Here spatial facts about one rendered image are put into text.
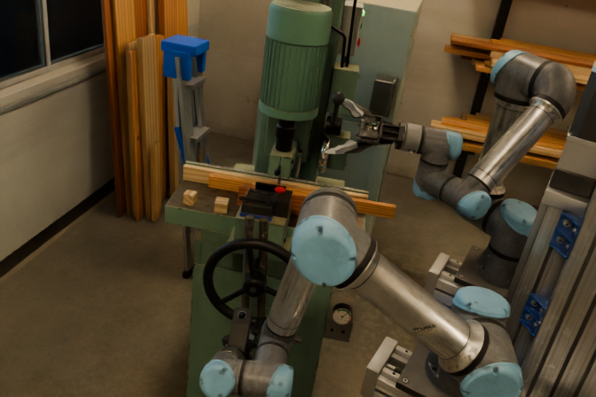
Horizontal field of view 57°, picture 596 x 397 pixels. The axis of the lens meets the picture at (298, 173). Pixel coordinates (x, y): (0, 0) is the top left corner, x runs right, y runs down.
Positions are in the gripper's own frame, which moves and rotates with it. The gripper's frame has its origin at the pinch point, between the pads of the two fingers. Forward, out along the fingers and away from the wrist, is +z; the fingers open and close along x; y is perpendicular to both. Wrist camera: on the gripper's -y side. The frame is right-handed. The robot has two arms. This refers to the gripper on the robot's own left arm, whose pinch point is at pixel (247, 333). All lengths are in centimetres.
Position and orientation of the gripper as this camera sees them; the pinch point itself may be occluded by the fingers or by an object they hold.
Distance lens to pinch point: 156.6
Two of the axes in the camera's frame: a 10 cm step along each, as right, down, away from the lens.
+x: 9.9, 1.0, -0.9
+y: -1.1, 9.9, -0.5
